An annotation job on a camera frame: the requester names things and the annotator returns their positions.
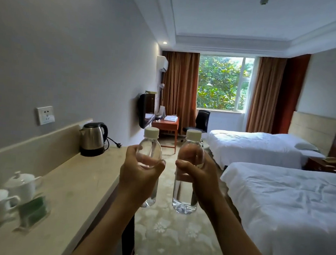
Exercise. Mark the round smoke detector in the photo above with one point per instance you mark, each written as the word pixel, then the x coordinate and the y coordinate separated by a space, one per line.
pixel 264 1

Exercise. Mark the red wooden nightstand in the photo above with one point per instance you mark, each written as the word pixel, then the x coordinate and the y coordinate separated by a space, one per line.
pixel 316 165

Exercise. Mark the black wall-mounted television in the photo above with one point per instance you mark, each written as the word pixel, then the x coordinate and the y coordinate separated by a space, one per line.
pixel 146 110

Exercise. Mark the window with white frame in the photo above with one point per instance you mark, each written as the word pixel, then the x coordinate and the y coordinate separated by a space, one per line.
pixel 220 83

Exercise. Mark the bundle of green tea bags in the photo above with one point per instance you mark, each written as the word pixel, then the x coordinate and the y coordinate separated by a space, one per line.
pixel 33 211

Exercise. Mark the red wooden wall panel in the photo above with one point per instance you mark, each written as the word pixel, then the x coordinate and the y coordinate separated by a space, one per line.
pixel 291 94

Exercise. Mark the steel electric kettle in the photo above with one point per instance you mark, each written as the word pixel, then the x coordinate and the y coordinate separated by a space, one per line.
pixel 92 139

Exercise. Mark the brown curtain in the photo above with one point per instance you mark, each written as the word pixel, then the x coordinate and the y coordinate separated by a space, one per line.
pixel 179 89
pixel 265 95

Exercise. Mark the white air conditioner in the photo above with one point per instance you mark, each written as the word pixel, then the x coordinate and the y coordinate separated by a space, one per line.
pixel 162 63

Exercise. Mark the clear water bottle white cap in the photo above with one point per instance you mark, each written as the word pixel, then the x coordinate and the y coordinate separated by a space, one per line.
pixel 184 196
pixel 151 143

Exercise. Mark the white pillow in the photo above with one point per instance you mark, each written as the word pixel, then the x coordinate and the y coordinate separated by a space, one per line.
pixel 296 141

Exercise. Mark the black tissue box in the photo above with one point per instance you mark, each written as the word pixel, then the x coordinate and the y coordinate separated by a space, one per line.
pixel 158 118

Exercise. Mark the beige flat box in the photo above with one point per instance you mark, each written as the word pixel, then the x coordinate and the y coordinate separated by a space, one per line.
pixel 151 92

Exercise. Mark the person's right hand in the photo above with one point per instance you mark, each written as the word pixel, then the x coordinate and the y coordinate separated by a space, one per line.
pixel 207 183

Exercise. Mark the black office chair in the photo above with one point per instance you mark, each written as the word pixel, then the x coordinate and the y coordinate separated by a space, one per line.
pixel 202 121

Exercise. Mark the folded white towel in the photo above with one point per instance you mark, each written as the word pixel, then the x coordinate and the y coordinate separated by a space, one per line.
pixel 171 118

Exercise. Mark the beige telephone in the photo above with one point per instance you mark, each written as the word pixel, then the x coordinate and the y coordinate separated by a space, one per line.
pixel 332 160

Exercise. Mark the person's left hand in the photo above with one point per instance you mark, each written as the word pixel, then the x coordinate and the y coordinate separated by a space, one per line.
pixel 135 178

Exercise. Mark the clear tea bag holder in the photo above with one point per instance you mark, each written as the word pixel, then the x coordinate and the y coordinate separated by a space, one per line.
pixel 33 212

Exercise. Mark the sheer white curtain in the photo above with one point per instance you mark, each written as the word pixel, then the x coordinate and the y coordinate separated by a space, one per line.
pixel 250 94

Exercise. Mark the white display card stand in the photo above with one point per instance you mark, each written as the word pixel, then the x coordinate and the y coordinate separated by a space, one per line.
pixel 162 111

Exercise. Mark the beige stone countertop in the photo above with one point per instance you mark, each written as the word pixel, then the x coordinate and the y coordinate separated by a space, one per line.
pixel 75 182

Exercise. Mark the person's right forearm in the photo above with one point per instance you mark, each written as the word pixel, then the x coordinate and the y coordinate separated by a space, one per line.
pixel 240 246

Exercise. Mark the white bed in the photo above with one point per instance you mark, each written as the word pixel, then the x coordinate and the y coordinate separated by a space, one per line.
pixel 288 215
pixel 249 149

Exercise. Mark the beige stone backsplash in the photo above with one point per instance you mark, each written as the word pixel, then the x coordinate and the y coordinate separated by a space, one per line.
pixel 40 151

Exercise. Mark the white wall socket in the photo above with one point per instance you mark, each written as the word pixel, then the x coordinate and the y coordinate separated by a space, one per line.
pixel 45 115

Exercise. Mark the red wooden desk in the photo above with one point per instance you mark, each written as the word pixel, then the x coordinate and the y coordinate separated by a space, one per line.
pixel 165 124

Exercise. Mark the beige padded headboard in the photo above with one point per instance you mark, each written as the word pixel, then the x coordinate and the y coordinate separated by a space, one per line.
pixel 314 130

